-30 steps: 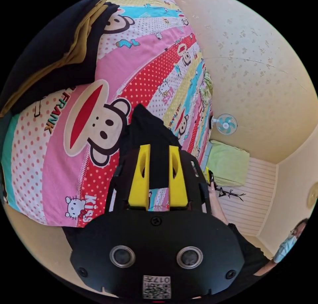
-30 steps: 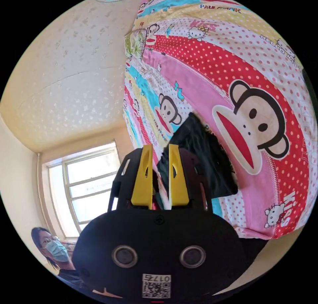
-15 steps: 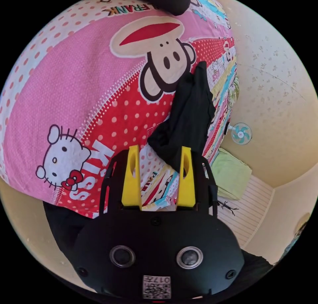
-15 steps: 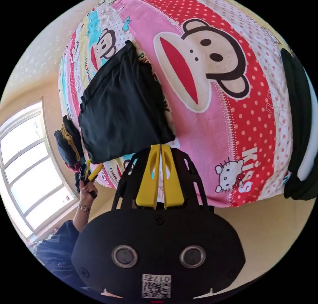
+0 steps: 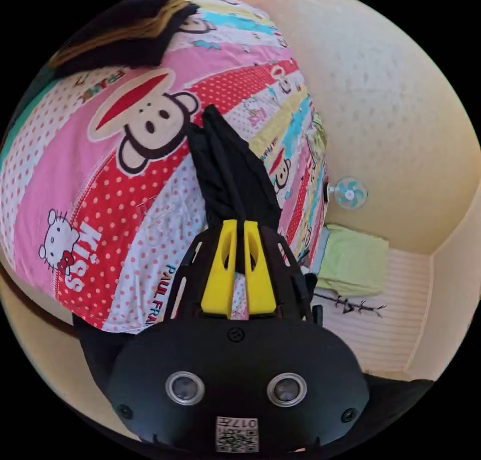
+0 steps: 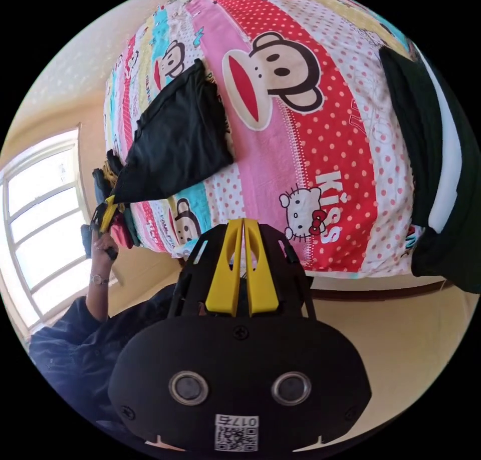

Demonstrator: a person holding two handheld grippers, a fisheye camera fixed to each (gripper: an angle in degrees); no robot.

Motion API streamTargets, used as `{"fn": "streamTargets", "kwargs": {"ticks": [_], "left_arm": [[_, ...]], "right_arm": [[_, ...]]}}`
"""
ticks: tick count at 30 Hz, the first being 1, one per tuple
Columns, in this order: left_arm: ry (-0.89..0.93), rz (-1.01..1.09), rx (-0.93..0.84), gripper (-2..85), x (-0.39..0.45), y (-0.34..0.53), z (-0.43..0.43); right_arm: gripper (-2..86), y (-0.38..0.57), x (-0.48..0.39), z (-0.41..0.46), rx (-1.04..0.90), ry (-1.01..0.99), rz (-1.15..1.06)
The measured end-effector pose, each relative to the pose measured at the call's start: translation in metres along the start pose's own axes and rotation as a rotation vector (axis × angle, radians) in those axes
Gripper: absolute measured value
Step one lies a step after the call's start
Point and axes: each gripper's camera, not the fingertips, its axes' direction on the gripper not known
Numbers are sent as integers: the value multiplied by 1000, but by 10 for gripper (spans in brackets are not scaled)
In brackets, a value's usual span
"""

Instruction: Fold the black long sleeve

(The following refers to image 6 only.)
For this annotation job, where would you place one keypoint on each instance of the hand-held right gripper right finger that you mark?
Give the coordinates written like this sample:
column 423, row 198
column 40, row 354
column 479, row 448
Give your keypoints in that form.
column 263, row 280

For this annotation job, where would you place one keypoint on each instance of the person's body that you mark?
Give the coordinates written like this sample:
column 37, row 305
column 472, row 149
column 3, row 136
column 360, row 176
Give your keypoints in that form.
column 75, row 355

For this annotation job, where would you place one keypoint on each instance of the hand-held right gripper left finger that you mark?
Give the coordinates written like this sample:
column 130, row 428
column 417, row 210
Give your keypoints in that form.
column 225, row 276

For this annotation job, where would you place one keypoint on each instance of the colourful pile of clothes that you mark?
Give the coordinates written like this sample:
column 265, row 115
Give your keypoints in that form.
column 127, row 231

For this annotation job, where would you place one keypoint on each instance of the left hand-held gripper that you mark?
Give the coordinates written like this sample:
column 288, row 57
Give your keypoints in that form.
column 90, row 234

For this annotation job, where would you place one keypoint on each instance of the bed with cartoon printed sheet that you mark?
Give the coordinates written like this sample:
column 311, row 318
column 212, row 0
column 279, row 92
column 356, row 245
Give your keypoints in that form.
column 300, row 159

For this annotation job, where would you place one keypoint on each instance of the person's left hand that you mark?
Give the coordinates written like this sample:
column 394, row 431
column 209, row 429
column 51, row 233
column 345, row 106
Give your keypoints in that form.
column 102, row 248

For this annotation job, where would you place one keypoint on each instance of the person's left forearm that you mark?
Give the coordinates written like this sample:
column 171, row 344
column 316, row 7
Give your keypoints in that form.
column 98, row 298

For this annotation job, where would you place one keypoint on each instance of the black long sleeve shirt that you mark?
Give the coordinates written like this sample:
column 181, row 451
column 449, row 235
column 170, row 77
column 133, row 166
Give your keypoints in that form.
column 176, row 141

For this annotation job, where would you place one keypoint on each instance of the black and white pile of clothes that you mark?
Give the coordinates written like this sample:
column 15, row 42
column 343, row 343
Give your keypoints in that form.
column 417, row 137

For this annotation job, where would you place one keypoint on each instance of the window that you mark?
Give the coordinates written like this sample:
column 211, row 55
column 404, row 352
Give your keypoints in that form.
column 41, row 219

